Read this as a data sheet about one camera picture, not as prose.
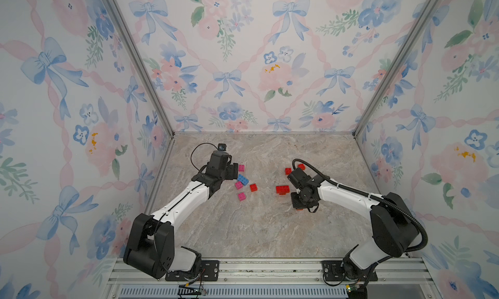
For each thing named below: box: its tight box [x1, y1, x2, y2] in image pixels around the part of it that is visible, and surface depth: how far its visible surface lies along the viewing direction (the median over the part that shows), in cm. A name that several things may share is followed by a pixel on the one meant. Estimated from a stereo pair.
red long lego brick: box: [275, 185, 291, 195], surface depth 94 cm
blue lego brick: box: [237, 174, 249, 186], surface depth 100 cm
